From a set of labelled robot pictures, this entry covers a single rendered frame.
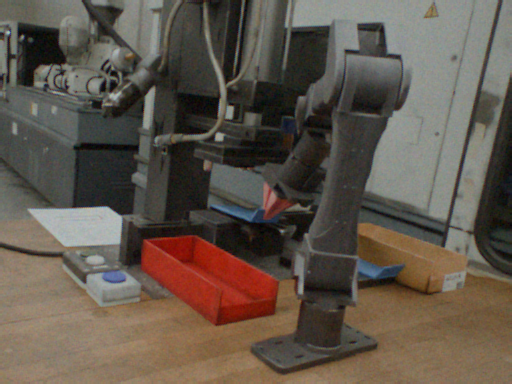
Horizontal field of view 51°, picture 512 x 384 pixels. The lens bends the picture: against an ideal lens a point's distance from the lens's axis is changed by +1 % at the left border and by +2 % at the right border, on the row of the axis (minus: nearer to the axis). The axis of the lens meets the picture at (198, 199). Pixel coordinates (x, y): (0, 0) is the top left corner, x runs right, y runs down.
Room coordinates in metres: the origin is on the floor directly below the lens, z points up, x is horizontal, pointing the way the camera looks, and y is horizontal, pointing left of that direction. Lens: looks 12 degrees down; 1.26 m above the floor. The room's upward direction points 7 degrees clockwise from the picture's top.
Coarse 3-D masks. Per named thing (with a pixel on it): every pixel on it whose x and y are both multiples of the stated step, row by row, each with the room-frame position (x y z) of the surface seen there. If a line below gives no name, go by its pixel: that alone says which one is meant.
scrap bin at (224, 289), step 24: (144, 240) 0.94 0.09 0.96; (168, 240) 0.97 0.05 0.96; (192, 240) 1.01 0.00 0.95; (144, 264) 0.93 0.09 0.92; (168, 264) 0.87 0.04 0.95; (192, 264) 0.99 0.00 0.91; (216, 264) 0.94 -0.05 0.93; (240, 264) 0.89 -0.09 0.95; (168, 288) 0.86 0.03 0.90; (192, 288) 0.80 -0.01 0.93; (216, 288) 0.75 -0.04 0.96; (240, 288) 0.88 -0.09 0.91; (264, 288) 0.83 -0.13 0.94; (216, 312) 0.74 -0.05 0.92; (240, 312) 0.77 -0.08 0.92; (264, 312) 0.80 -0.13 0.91
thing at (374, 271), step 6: (360, 264) 1.06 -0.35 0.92; (366, 264) 1.07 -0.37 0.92; (372, 264) 1.07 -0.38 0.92; (402, 264) 1.02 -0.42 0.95; (360, 270) 1.02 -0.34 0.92; (366, 270) 1.03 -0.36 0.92; (372, 270) 1.03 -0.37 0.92; (378, 270) 1.04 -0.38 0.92; (384, 270) 0.98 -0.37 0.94; (390, 270) 1.00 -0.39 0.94; (396, 270) 1.02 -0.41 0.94; (372, 276) 1.00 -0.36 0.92; (378, 276) 0.99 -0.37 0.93; (384, 276) 1.00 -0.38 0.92; (390, 276) 1.02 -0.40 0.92
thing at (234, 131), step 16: (256, 112) 1.11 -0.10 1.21; (208, 128) 1.19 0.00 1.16; (224, 128) 1.14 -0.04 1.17; (240, 128) 1.09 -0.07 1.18; (256, 128) 1.06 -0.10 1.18; (272, 128) 1.12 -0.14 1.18; (208, 144) 1.07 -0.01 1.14; (224, 144) 1.08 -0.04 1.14; (240, 144) 1.08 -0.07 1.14; (256, 144) 1.10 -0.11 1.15; (272, 144) 1.13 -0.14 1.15; (208, 160) 1.07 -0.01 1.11; (224, 160) 1.03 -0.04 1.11; (240, 160) 1.05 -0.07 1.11; (256, 160) 1.08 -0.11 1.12; (272, 160) 1.10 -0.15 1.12
